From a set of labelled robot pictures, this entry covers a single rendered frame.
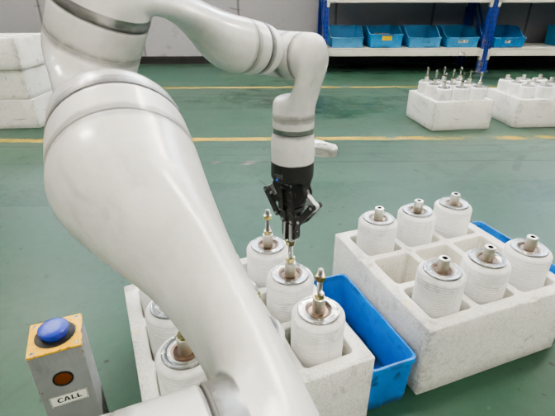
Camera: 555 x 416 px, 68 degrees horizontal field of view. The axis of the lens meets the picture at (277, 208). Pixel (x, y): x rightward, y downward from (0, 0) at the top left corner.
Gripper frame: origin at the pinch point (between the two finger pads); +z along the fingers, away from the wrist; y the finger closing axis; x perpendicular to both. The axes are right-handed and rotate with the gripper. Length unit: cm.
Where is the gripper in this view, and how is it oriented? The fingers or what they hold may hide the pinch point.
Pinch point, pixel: (291, 229)
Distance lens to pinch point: 77.8
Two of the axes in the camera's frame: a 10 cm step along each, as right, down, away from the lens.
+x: 7.1, -3.1, 6.3
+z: 0.0, 8.9, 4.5
